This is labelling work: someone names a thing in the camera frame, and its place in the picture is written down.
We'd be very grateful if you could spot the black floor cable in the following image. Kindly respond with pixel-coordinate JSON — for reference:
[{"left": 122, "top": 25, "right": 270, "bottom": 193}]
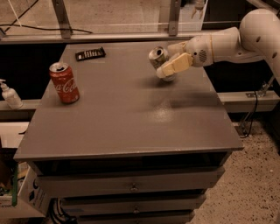
[{"left": 0, "top": 0, "right": 94, "bottom": 35}]

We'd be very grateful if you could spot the silver 7up can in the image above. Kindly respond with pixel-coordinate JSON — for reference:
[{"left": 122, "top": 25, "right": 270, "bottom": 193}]
[{"left": 149, "top": 46, "right": 175, "bottom": 81}]

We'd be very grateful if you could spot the grey drawer cabinet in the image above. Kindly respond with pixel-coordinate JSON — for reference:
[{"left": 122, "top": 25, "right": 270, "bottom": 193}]
[{"left": 13, "top": 40, "right": 245, "bottom": 224}]

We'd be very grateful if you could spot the middle grey drawer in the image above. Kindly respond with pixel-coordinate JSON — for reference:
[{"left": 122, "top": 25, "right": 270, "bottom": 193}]
[{"left": 62, "top": 194, "right": 206, "bottom": 216}]

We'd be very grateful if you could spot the black cable by arm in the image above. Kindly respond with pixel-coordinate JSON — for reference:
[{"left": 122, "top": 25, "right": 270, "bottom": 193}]
[{"left": 239, "top": 74, "right": 277, "bottom": 139}]

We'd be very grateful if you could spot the white pump dispenser bottle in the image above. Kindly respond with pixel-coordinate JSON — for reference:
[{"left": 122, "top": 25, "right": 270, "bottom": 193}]
[{"left": 0, "top": 79, "right": 23, "bottom": 109}]

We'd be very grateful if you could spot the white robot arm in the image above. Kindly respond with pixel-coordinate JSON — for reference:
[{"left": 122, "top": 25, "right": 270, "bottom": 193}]
[{"left": 156, "top": 9, "right": 280, "bottom": 83}]

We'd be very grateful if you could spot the red coca-cola can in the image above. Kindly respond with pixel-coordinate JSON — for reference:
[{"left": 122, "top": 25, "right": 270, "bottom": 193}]
[{"left": 49, "top": 62, "right": 80, "bottom": 104}]

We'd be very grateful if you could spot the metal frame rail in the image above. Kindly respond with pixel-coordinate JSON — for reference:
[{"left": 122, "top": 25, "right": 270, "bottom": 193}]
[{"left": 0, "top": 30, "right": 215, "bottom": 45}]

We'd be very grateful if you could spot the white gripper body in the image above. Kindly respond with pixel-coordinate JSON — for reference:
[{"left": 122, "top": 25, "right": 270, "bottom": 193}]
[{"left": 185, "top": 35, "right": 214, "bottom": 67}]

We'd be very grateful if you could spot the bottom grey drawer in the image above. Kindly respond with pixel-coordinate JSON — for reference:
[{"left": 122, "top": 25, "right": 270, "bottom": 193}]
[{"left": 78, "top": 210, "right": 194, "bottom": 224}]

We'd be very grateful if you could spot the black snack bar wrapper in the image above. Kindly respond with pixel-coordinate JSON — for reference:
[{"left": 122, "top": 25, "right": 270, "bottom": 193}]
[{"left": 75, "top": 47, "right": 106, "bottom": 61}]

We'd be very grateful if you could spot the cardboard box with items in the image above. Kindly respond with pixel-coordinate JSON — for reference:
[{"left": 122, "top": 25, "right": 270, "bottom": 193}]
[{"left": 0, "top": 148, "right": 50, "bottom": 219}]

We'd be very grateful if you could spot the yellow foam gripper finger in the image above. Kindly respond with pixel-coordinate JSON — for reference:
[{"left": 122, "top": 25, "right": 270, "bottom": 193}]
[
  {"left": 167, "top": 41, "right": 187, "bottom": 57},
  {"left": 156, "top": 52, "right": 193, "bottom": 79}
]

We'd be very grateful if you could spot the top grey drawer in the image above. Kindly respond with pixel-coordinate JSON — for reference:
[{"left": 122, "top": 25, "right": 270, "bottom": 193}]
[{"left": 38, "top": 167, "right": 225, "bottom": 198}]

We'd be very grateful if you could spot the grey drawer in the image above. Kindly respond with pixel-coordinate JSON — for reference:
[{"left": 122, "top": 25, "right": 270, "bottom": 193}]
[
  {"left": 62, "top": 194, "right": 206, "bottom": 216},
  {"left": 38, "top": 167, "right": 225, "bottom": 198},
  {"left": 78, "top": 210, "right": 194, "bottom": 224}
]

